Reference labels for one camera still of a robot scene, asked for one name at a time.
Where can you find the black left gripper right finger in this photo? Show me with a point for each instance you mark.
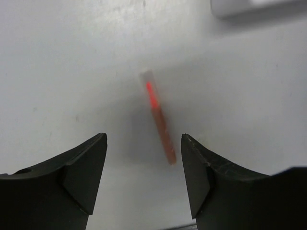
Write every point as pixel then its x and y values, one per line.
pixel 226 196

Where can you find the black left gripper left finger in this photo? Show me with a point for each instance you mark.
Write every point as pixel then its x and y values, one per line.
pixel 57 194

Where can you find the orange pink pen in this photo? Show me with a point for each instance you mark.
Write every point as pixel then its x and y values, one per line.
pixel 147 79

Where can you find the white left organizer tray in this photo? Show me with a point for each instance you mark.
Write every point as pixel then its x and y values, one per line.
pixel 226 8

